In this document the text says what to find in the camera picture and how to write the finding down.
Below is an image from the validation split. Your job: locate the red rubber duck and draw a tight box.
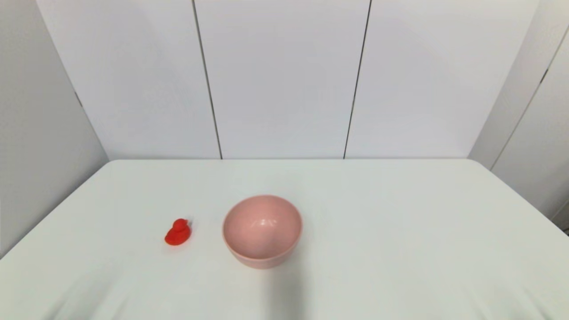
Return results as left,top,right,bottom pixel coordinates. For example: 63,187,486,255
164,218,192,246

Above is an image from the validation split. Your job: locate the pink bowl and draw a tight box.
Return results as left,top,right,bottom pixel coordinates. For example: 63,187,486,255
222,195,304,270

